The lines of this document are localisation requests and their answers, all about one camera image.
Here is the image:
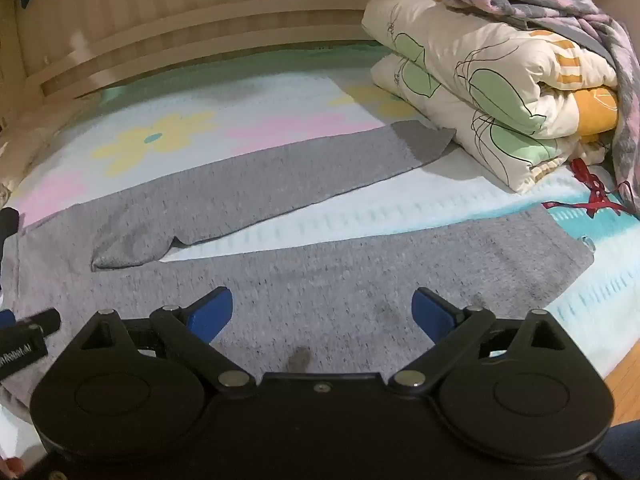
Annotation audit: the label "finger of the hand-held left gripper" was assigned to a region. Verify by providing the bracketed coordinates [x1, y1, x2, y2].
[0, 208, 21, 241]
[0, 309, 62, 338]

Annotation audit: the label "folded cream printed quilt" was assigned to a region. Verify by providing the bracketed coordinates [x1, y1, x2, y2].
[361, 0, 621, 195]

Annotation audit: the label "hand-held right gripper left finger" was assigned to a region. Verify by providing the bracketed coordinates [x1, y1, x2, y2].
[75, 287, 257, 401]

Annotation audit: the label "red ribbon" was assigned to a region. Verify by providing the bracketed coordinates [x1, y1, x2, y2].
[542, 157, 633, 218]

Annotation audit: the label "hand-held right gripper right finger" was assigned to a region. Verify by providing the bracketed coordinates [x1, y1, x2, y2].
[389, 287, 568, 400]

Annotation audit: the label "grey and pink blanket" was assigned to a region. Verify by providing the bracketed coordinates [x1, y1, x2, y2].
[440, 0, 640, 216]

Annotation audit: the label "person's blue clothing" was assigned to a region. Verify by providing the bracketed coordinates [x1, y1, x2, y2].
[607, 422, 640, 480]

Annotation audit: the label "grey pants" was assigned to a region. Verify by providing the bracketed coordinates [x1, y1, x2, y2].
[0, 121, 596, 408]

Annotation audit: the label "cream slatted bed headboard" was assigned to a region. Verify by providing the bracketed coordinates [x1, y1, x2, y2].
[0, 0, 441, 126]

